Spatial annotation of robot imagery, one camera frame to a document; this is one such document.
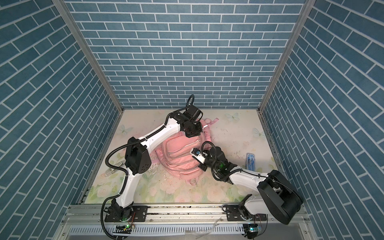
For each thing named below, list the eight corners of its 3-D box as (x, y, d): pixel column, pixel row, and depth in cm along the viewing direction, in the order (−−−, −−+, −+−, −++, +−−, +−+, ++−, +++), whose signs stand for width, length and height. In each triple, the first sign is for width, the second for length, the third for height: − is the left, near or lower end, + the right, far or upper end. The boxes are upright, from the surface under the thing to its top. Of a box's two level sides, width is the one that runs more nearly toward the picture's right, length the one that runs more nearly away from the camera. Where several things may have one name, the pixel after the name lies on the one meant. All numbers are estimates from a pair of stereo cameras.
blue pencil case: (244, 169, 91) (245, 168, 90) (245, 153, 99) (246, 151, 97) (254, 172, 91) (255, 170, 89) (254, 155, 98) (255, 153, 96)
